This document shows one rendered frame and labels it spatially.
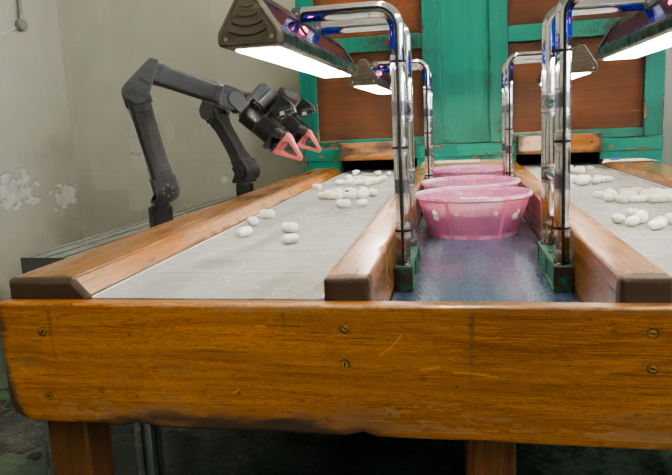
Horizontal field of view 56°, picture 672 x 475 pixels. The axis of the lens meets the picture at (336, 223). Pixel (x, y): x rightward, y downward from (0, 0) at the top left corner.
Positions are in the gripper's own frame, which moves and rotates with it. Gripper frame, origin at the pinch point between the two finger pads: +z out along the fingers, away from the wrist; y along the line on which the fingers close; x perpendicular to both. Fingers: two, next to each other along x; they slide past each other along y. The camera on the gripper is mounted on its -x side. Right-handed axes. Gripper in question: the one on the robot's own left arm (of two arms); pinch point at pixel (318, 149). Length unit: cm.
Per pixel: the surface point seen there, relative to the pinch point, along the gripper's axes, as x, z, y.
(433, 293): -13, 44, -112
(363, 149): -4.5, 8.7, 38.6
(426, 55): -47, 6, 43
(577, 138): -57, 69, 39
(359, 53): -32, -16, 44
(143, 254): 9, 5, -120
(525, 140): -45, 55, 39
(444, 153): -22, 34, 43
